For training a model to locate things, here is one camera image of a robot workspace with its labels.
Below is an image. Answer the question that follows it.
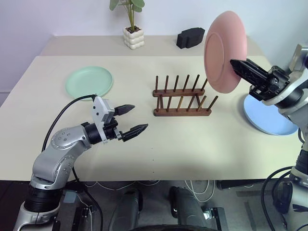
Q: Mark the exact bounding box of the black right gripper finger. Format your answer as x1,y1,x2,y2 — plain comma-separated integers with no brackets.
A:
229,59,267,86
245,58,271,76

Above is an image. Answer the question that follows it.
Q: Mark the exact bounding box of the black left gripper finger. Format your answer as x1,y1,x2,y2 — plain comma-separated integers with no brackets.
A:
121,123,149,142
114,104,136,118

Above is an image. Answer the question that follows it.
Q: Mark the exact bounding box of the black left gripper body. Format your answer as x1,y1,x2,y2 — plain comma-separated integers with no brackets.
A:
103,118,125,142

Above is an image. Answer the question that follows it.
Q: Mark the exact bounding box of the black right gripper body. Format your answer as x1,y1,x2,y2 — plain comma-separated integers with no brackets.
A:
248,66,291,102

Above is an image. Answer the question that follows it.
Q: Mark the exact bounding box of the pink plate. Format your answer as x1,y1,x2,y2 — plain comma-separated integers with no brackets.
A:
204,10,248,94

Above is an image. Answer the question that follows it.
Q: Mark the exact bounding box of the wooden dish rack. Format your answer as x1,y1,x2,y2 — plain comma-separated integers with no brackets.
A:
152,74,219,117

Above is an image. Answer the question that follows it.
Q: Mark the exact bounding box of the blue plate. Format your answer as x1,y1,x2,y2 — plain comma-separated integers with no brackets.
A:
243,92,299,136

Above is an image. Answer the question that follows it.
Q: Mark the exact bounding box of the green plate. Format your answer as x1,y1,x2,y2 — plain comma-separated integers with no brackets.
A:
65,65,115,102

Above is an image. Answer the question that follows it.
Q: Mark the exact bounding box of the black foam block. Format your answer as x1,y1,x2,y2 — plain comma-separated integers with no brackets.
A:
176,27,206,50

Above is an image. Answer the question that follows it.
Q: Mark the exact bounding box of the white bubble plant pot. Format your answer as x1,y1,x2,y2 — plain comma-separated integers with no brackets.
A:
123,26,145,51

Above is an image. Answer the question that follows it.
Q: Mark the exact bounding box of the small grey box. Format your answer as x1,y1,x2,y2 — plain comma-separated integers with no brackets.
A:
63,190,78,205

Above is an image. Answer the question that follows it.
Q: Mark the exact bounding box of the dark rounded grey leg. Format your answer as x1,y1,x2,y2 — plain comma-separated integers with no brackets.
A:
168,186,208,231
112,187,145,231

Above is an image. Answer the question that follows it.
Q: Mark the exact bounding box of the green leafy plant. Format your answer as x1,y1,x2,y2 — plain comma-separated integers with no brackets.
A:
109,0,146,32

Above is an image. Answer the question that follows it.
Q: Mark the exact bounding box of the black table crossbar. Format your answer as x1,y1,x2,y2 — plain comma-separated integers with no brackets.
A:
216,179,268,190

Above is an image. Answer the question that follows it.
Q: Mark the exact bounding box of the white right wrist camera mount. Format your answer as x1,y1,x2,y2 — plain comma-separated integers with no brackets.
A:
261,96,281,107

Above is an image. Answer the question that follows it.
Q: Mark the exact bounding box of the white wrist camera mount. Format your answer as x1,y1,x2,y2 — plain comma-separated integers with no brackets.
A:
90,96,116,145
261,96,281,107

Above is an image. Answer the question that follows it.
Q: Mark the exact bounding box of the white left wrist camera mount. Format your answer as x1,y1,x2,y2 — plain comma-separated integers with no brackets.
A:
90,96,116,145

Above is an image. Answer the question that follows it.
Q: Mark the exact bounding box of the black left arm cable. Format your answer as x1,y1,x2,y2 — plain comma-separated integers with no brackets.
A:
41,94,97,153

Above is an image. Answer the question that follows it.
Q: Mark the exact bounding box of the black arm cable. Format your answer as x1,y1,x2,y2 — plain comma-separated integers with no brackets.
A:
260,166,295,231
41,94,97,153

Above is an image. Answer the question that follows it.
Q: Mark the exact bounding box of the black floor cable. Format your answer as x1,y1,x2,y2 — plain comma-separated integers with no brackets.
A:
71,167,104,231

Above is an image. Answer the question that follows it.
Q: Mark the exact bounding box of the white floor cable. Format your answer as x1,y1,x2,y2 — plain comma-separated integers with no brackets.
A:
84,180,218,203

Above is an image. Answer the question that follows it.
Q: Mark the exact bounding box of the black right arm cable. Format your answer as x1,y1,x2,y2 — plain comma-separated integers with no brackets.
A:
260,166,295,231

